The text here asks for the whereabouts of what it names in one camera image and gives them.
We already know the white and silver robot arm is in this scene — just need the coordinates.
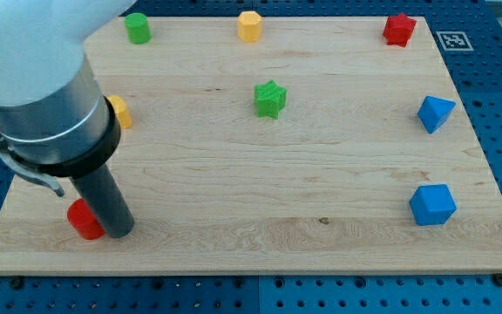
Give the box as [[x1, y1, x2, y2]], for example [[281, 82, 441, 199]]
[[0, 0, 135, 176]]

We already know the blue cube block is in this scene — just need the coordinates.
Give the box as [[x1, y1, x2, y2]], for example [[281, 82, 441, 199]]
[[409, 184, 457, 226]]

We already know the light wooden board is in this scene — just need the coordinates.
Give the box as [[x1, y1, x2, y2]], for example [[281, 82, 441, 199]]
[[0, 17, 502, 276]]

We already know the green star block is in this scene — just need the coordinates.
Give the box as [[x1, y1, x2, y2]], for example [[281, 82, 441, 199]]
[[254, 80, 287, 119]]

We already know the yellow half-round block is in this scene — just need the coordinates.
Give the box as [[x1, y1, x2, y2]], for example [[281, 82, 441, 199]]
[[107, 95, 132, 129]]

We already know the yellow hexagonal block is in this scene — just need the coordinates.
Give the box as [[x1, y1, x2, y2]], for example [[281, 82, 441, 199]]
[[237, 10, 262, 43]]

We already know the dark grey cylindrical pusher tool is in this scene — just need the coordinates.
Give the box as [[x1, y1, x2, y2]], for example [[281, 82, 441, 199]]
[[71, 164, 134, 238]]

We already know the green cylinder block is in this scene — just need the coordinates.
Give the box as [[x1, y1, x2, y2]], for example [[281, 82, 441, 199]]
[[124, 12, 152, 44]]

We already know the red cylinder block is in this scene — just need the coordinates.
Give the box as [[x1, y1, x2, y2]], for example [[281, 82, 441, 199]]
[[67, 198, 105, 240]]

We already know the blue triangular block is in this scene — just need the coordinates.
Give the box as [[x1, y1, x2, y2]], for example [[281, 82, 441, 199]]
[[417, 95, 456, 133]]

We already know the red star block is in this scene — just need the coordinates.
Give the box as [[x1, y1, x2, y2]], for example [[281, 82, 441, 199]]
[[383, 13, 417, 47]]

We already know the white fiducial marker tag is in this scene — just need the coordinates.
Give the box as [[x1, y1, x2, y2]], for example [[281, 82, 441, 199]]
[[437, 31, 473, 51]]

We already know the grey cable clip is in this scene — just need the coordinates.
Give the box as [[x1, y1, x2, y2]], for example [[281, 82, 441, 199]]
[[0, 134, 64, 197]]

